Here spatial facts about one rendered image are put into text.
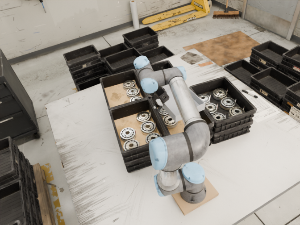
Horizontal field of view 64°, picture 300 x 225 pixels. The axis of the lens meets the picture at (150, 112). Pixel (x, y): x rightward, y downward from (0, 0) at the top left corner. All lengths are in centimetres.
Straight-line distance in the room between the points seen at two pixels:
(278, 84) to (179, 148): 210
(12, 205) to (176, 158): 158
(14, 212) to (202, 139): 163
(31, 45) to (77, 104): 263
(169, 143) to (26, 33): 396
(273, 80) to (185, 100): 195
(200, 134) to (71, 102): 151
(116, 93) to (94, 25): 291
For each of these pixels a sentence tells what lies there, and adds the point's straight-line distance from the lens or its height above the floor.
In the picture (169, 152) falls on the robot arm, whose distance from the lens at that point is 86.
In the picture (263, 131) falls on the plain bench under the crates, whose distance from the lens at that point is 186.
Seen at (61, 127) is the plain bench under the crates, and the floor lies 70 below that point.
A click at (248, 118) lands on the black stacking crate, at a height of 87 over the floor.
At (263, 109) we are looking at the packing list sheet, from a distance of 202.
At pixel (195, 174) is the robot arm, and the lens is 127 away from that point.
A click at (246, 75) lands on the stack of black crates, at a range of 307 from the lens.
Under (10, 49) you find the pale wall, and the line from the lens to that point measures 468.
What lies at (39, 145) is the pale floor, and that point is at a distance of 302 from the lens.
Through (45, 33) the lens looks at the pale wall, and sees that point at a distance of 461.
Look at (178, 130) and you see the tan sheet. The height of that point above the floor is 83.
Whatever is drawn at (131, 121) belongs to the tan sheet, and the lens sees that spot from 169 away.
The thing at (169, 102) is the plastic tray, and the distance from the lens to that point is 148.
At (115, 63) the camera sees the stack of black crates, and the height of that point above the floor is 49.
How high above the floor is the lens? 204
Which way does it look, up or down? 44 degrees down
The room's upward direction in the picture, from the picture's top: 8 degrees counter-clockwise
